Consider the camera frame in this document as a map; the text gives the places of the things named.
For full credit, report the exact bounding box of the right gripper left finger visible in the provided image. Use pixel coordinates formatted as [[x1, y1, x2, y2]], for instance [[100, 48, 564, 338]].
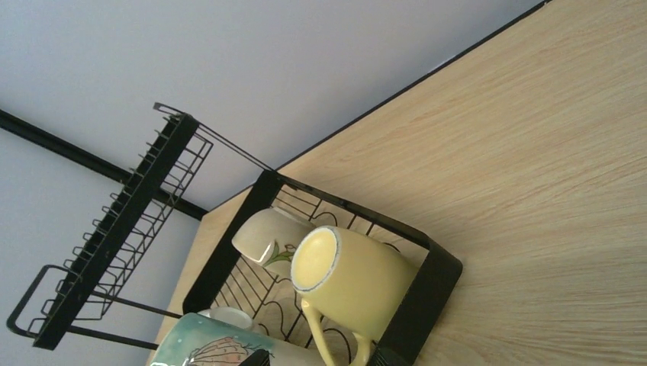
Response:
[[239, 349, 271, 366]]

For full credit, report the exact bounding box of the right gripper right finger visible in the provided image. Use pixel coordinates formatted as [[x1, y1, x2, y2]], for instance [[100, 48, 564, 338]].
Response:
[[369, 348, 410, 366]]

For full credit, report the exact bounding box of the beige mug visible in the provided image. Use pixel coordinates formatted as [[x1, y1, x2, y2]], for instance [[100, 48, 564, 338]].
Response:
[[150, 313, 324, 365]]

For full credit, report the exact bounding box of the yellow mug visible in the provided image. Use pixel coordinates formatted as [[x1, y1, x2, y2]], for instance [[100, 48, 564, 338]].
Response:
[[291, 226, 417, 365]]

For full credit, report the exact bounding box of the plain white bowl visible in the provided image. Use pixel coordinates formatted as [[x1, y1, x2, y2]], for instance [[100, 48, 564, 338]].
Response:
[[232, 207, 316, 278]]

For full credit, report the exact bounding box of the black wire dish rack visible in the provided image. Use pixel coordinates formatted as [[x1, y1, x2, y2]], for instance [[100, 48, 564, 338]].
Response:
[[1, 103, 463, 365]]

